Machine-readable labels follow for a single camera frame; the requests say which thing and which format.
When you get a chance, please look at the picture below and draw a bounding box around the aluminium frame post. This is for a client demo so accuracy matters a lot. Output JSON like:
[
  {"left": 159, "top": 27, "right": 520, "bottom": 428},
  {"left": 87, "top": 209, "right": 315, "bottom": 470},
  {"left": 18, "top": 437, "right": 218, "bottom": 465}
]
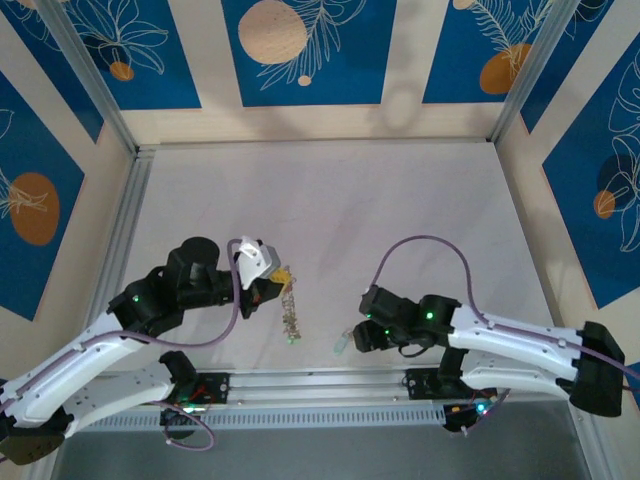
[
  {"left": 35, "top": 0, "right": 140, "bottom": 157},
  {"left": 27, "top": 439, "right": 69, "bottom": 480},
  {"left": 567, "top": 407, "right": 619, "bottom": 480},
  {"left": 488, "top": 0, "right": 586, "bottom": 145}
]

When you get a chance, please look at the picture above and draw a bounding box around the key with mint tag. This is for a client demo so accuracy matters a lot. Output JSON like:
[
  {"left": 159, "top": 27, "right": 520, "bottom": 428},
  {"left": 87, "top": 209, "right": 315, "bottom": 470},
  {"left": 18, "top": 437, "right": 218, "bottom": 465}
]
[{"left": 333, "top": 327, "right": 357, "bottom": 357}]

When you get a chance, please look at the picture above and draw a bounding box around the grey slotted cable duct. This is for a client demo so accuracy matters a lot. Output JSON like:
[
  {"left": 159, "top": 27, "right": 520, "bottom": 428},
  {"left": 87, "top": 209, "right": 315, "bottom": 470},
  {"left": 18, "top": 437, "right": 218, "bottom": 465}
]
[{"left": 79, "top": 405, "right": 450, "bottom": 434}]

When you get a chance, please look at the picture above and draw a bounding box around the aluminium table edge rail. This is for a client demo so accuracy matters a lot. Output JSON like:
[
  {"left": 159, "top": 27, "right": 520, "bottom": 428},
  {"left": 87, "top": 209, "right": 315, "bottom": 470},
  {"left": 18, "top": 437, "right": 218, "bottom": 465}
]
[{"left": 89, "top": 360, "right": 584, "bottom": 416}]

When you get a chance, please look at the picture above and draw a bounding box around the aluminium side rail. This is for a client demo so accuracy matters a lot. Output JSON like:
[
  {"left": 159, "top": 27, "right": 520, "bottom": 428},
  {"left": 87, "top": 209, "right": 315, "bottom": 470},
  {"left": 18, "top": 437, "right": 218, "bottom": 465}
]
[{"left": 84, "top": 148, "right": 153, "bottom": 346}]

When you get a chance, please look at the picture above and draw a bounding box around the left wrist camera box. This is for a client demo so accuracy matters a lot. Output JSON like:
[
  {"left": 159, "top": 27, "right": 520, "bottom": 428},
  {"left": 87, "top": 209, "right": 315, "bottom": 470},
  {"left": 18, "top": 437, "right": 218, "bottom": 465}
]
[{"left": 233, "top": 235, "right": 280, "bottom": 290}]

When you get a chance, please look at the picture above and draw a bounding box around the aluminium rear rail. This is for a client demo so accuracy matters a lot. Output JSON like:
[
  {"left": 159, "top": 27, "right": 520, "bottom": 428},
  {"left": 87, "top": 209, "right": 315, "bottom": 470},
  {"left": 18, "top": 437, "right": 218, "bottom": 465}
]
[{"left": 133, "top": 139, "right": 499, "bottom": 152}]

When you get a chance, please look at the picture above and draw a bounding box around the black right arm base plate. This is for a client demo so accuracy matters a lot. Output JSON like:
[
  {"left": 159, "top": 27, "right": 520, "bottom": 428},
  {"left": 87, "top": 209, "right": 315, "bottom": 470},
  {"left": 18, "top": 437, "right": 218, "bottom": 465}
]
[{"left": 404, "top": 368, "right": 499, "bottom": 401}]

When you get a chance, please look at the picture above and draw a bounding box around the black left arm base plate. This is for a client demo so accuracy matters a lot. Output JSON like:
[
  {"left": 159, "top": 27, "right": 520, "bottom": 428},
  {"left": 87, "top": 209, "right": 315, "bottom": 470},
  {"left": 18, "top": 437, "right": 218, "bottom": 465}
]
[{"left": 172, "top": 371, "right": 232, "bottom": 407}]

